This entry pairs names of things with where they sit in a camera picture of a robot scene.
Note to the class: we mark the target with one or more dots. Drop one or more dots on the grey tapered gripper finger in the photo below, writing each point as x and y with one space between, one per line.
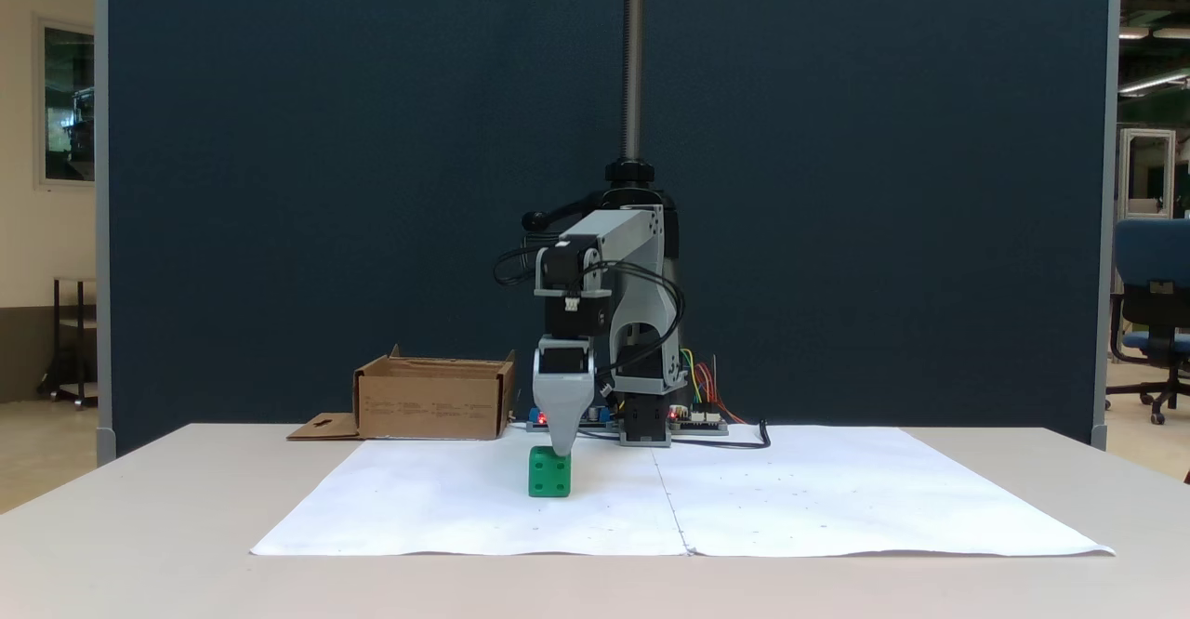
563 410

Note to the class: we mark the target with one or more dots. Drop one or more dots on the green dice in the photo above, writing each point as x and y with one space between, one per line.
549 474

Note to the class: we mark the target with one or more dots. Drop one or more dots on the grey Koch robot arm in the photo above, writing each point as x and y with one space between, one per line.
632 238

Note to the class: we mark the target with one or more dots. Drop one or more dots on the blue circuit board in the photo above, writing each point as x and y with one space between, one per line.
595 417

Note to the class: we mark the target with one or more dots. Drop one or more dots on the brown cardboard box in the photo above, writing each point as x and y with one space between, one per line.
432 405

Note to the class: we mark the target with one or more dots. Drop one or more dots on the white paper sheet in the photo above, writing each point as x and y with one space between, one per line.
446 507
883 498

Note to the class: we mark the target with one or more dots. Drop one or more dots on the dark blue partition panel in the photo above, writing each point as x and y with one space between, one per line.
325 182

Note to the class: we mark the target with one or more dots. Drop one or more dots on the black side table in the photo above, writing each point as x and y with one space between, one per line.
74 322

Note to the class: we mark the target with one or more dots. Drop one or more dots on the blue office chair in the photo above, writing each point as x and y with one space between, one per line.
1153 266

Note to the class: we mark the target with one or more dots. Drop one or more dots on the grey framed cabinet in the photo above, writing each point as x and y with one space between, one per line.
1147 173

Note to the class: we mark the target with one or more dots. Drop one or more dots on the fluorescent ceiling light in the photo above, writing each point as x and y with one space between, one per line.
1153 82

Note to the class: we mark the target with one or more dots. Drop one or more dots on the black camera stand pole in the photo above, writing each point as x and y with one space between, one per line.
632 61

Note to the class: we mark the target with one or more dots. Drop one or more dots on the framed wall window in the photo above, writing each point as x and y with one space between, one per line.
67 103

